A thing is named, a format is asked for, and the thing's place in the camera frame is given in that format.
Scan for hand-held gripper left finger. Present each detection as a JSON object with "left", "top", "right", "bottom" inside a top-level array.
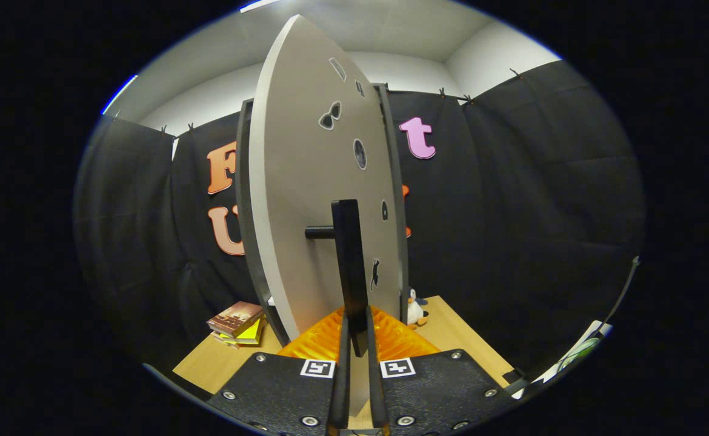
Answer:
[{"left": 206, "top": 306, "right": 352, "bottom": 436}]

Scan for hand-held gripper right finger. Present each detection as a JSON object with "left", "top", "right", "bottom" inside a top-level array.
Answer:
[{"left": 364, "top": 305, "right": 516, "bottom": 436}]

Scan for grey shoe cabinet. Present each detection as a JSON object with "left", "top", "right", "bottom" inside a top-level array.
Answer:
[{"left": 235, "top": 82, "right": 411, "bottom": 347}]

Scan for yellow cover book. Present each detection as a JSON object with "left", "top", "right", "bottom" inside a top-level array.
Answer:
[{"left": 215, "top": 318, "right": 268, "bottom": 349}]

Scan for small black flat object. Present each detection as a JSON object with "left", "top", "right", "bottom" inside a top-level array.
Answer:
[{"left": 503, "top": 366, "right": 531, "bottom": 395}]

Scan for brown cover book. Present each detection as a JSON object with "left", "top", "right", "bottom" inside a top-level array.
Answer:
[{"left": 207, "top": 301, "right": 265, "bottom": 339}]

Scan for penguin plush toy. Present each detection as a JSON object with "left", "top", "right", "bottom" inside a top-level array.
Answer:
[{"left": 406, "top": 288, "right": 430, "bottom": 329}]

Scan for white papers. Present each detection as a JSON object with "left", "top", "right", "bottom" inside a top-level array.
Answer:
[{"left": 536, "top": 320, "right": 613, "bottom": 385}]

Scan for black backdrop cloth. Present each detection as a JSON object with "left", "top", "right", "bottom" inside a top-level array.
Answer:
[{"left": 75, "top": 59, "right": 646, "bottom": 379}]

